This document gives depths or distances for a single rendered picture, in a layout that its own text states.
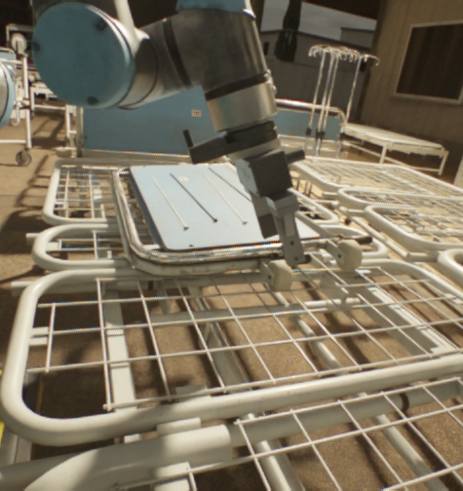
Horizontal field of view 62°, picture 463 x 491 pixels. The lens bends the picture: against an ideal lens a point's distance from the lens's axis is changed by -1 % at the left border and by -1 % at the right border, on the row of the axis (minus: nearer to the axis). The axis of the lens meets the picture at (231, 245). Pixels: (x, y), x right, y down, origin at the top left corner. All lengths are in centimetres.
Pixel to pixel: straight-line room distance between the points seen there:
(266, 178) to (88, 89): 23
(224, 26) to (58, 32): 20
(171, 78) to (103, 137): 122
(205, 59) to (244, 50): 5
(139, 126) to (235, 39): 126
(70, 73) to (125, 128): 133
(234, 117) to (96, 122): 125
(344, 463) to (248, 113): 93
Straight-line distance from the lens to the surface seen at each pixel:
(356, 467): 118
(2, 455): 72
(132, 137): 175
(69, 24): 41
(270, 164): 51
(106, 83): 40
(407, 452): 71
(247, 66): 52
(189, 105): 178
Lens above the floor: 86
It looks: 23 degrees down
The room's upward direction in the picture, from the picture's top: 8 degrees clockwise
